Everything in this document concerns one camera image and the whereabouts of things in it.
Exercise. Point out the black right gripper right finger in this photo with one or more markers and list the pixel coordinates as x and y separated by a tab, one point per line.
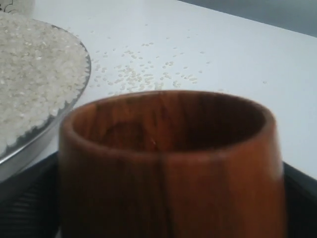
301	200

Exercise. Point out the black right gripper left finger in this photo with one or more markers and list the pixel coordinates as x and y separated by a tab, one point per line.
28	202

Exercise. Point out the brown wooden cup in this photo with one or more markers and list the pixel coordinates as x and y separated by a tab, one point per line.
171	164

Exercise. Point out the rice in steel tray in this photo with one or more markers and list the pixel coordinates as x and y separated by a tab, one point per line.
37	79

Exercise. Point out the spilled rice grains on table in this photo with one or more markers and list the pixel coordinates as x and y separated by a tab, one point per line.
154	56

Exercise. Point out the cream ceramic bowl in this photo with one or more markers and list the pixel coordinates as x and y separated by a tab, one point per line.
23	7

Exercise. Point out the round steel tray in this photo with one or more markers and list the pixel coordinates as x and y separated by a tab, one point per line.
49	129

